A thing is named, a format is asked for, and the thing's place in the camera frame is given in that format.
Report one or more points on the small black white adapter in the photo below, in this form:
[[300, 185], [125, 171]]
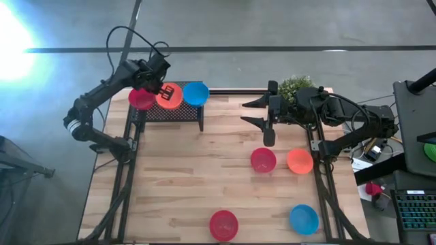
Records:
[[374, 153]]

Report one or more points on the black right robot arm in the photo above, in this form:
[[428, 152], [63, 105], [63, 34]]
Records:
[[381, 119]]

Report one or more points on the red mini plastic bowl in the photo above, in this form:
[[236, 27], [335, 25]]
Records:
[[263, 160], [139, 100], [223, 225]]

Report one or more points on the black monitor pole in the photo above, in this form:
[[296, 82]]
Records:
[[424, 81]]

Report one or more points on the backlit laptop keyboard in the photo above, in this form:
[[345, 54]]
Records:
[[417, 211]]

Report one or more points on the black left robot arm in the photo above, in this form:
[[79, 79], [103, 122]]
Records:
[[98, 93]]

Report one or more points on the blue mini plastic bowl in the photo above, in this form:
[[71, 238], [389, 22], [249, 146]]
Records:
[[304, 219], [195, 95]]

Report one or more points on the black horizontal rail bar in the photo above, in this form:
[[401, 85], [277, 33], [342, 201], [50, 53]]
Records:
[[235, 91]]

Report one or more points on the small red object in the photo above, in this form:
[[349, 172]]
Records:
[[373, 189]]

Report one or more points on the dark grey side table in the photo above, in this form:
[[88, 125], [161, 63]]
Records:
[[20, 161]]

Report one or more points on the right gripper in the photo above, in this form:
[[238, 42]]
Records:
[[272, 112]]

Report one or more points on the green round object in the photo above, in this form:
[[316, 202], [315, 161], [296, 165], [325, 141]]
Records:
[[431, 152]]

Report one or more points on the orange mini plastic bowl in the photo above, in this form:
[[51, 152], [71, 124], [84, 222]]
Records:
[[299, 161], [177, 102]]

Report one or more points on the black desk beam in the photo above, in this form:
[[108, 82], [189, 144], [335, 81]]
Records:
[[378, 173]]

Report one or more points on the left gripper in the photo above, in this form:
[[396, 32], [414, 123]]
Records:
[[155, 71]]

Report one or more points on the grey laptop lid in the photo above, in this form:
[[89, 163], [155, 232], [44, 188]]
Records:
[[413, 122]]

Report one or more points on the black perforated metal shelf rack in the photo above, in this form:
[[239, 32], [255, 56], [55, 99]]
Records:
[[177, 115]]

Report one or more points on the white paper sheet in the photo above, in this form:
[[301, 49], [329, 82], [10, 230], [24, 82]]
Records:
[[361, 165]]

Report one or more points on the small green potted plant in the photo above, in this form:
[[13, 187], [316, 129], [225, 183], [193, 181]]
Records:
[[293, 85]]

